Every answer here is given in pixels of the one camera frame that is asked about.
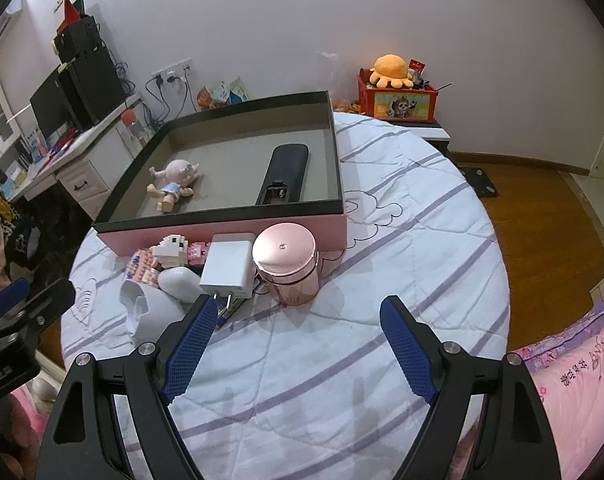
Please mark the black office chair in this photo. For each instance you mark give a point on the black office chair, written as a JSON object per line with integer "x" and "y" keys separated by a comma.
{"x": 57, "y": 220}

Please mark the white pink block toy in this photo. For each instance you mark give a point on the white pink block toy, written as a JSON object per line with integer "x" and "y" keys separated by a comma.
{"x": 174, "y": 249}

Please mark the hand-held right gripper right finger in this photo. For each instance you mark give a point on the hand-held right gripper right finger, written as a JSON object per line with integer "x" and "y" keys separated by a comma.
{"x": 407, "y": 350}

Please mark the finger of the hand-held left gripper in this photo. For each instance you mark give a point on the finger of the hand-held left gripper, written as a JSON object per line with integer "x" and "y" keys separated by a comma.
{"x": 47, "y": 305}
{"x": 9, "y": 296}

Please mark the pink box with black rim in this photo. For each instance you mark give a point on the pink box with black rim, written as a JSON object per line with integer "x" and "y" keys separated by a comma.
{"x": 332, "y": 232}

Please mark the blue white snack bag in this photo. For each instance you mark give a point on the blue white snack bag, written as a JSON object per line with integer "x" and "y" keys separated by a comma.
{"x": 239, "y": 90}

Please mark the red storage box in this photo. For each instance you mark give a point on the red storage box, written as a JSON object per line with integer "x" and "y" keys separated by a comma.
{"x": 397, "y": 105}

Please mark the clear bottle orange cap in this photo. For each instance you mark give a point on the clear bottle orange cap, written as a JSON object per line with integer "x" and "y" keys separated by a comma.
{"x": 132, "y": 130}

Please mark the black remote control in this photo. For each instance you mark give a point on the black remote control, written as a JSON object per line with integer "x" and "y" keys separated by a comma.
{"x": 287, "y": 170}

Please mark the white desk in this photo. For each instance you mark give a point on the white desk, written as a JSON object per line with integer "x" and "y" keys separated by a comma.
{"x": 82, "y": 180}

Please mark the small doll figure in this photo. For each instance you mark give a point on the small doll figure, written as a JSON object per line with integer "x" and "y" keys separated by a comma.
{"x": 174, "y": 180}

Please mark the white earbuds case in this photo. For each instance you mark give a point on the white earbuds case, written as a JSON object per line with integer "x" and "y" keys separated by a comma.
{"x": 177, "y": 282}

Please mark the pink purple block toy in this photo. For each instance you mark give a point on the pink purple block toy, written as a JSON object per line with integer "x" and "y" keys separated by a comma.
{"x": 142, "y": 266}

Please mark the white green snack bag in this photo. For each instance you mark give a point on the white green snack bag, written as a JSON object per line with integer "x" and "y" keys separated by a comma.
{"x": 223, "y": 93}

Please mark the leopard print cloth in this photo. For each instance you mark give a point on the leopard print cloth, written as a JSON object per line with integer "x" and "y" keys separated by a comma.
{"x": 13, "y": 241}

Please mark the white bedside table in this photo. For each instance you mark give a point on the white bedside table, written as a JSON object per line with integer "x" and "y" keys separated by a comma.
{"x": 434, "y": 132}

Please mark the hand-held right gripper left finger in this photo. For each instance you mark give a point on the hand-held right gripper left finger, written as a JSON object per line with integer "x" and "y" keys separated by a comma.
{"x": 192, "y": 345}

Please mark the rose gold round canister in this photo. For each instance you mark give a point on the rose gold round canister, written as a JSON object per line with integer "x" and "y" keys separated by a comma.
{"x": 287, "y": 270}

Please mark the pink floral quilt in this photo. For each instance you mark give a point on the pink floral quilt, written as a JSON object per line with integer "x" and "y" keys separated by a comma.
{"x": 582, "y": 385}

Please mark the white wall power outlet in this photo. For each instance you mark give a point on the white wall power outlet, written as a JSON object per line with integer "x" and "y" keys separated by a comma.
{"x": 172, "y": 71}

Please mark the white charger adapter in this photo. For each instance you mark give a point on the white charger adapter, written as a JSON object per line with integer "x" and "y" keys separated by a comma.
{"x": 227, "y": 265}

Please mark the black floor stand base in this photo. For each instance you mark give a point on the black floor stand base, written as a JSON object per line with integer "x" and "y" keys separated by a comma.
{"x": 482, "y": 182}

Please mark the black speaker box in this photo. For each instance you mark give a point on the black speaker box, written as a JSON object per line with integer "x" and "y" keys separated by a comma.
{"x": 79, "y": 40}

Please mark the orange octopus plush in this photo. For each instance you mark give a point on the orange octopus plush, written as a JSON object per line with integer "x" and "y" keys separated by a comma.
{"x": 389, "y": 67}

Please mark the orange snack bag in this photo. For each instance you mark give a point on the orange snack bag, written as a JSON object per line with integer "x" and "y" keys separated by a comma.
{"x": 205, "y": 98}

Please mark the clear plastic bag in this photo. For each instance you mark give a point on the clear plastic bag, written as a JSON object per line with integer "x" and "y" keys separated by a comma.
{"x": 339, "y": 80}

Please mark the red paper flag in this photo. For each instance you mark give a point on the red paper flag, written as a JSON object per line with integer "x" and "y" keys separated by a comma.
{"x": 70, "y": 10}

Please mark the black computer monitor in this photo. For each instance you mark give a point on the black computer monitor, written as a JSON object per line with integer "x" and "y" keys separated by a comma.
{"x": 52, "y": 105}

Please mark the black computer tower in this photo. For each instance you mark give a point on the black computer tower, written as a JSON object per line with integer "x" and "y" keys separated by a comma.
{"x": 92, "y": 90}

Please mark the white curved plastic holder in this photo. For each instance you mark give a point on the white curved plastic holder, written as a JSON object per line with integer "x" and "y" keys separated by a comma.
{"x": 152, "y": 320}

